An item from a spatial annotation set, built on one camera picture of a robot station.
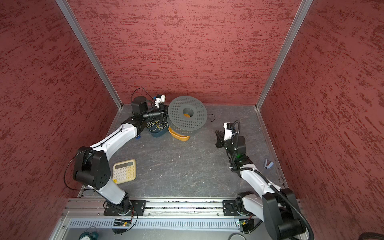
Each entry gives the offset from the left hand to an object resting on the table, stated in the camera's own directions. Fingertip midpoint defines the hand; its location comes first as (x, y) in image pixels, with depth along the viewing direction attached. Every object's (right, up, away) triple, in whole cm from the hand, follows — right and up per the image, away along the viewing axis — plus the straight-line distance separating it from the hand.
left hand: (179, 112), depth 76 cm
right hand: (+20, -12, +7) cm, 24 cm away
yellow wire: (-18, -8, +29) cm, 36 cm away
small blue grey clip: (+53, -31, +11) cm, 62 cm away
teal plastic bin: (-17, -13, +21) cm, 30 cm away
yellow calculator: (-32, -34, +7) cm, 47 cm away
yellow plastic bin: (-3, -15, +19) cm, 25 cm away
